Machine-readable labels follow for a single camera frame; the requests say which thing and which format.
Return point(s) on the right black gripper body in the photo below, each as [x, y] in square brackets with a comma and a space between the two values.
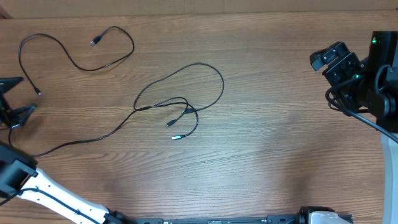
[344, 69]

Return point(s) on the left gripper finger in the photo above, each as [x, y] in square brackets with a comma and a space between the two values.
[7, 84]
[19, 116]

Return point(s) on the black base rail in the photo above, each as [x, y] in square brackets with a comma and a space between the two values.
[306, 215]

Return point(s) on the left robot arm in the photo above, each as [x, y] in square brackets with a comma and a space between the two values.
[20, 176]

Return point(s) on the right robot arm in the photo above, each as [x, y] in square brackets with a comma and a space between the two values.
[367, 90]

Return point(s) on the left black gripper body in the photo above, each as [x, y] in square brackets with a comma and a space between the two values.
[4, 116]

